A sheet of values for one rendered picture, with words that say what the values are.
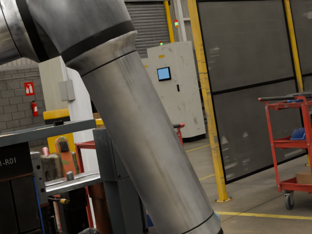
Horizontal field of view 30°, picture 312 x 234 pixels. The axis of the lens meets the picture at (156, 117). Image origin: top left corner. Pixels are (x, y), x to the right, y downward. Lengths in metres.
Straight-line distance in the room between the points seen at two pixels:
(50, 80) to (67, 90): 3.24
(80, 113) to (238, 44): 1.86
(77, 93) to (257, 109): 2.01
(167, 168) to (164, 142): 0.03
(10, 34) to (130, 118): 0.23
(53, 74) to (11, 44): 7.77
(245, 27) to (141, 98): 5.64
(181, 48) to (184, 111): 1.24
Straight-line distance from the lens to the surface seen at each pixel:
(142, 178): 0.69
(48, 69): 8.60
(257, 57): 6.39
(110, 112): 0.68
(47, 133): 1.11
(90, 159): 5.43
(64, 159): 1.71
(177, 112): 11.64
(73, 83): 5.38
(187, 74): 11.65
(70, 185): 1.48
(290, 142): 4.87
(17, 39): 0.81
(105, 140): 1.22
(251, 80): 6.26
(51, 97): 8.62
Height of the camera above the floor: 1.21
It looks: 3 degrees down
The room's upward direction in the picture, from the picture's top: 9 degrees counter-clockwise
